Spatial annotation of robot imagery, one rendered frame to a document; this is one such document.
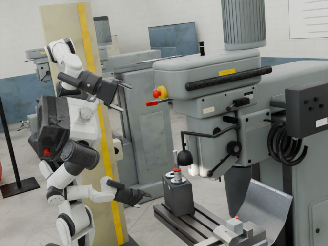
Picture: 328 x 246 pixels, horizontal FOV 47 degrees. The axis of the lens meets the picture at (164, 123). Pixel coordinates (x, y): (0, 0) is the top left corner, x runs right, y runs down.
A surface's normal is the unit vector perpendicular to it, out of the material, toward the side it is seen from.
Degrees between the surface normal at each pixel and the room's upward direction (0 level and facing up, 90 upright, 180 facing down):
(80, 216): 75
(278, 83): 90
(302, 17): 90
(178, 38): 90
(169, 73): 90
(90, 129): 46
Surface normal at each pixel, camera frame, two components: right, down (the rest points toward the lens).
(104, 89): -0.20, 0.27
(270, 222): -0.70, -0.52
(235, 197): -0.66, 0.33
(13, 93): 0.47, 0.17
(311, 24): -0.87, 0.22
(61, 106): 0.47, -0.61
